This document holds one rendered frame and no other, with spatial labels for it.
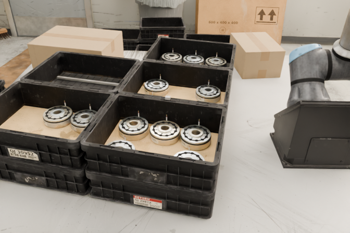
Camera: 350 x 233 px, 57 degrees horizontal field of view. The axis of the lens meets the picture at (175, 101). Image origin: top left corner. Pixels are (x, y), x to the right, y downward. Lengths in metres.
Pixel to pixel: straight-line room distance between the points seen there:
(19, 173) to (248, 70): 1.21
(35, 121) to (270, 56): 1.20
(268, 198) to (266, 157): 0.20
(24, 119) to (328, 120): 1.07
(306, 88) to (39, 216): 0.96
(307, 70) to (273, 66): 0.63
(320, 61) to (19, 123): 1.10
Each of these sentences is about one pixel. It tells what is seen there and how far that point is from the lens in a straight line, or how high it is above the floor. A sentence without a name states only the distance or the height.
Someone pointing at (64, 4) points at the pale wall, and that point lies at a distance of 4.36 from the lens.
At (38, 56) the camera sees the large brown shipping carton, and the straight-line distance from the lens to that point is 1.80.
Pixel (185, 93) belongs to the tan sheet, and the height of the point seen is 0.83.
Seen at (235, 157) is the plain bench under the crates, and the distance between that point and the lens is 1.25.
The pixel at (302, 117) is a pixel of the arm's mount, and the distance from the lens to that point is 1.14.
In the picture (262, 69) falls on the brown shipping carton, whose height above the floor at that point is 0.75.
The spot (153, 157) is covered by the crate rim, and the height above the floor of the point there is 0.93.
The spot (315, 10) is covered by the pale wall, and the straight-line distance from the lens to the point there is 4.43.
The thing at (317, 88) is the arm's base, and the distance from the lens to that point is 1.21.
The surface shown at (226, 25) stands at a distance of 3.97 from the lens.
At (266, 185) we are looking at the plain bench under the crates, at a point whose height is 0.70.
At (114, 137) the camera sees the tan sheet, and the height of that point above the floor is 0.83.
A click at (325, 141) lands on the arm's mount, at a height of 0.83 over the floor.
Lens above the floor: 1.51
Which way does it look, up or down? 32 degrees down
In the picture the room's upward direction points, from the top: 1 degrees clockwise
